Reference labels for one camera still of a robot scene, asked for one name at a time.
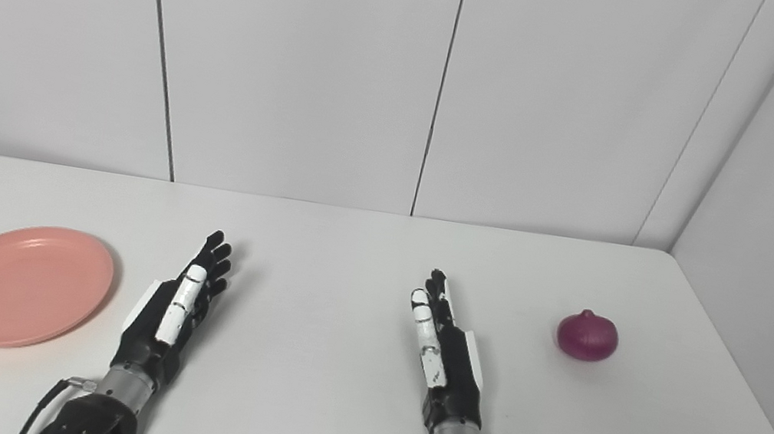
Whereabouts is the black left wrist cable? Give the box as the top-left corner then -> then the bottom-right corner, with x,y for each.
17,370 -> 99,434

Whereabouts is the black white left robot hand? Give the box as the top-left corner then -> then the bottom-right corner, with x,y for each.
107,217 -> 238,401

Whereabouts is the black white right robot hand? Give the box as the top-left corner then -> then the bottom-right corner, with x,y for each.
389,266 -> 506,434

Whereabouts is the pink round plate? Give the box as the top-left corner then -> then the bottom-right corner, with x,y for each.
0,218 -> 121,365

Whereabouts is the purple red onion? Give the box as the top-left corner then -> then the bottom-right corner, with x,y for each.
553,305 -> 624,367

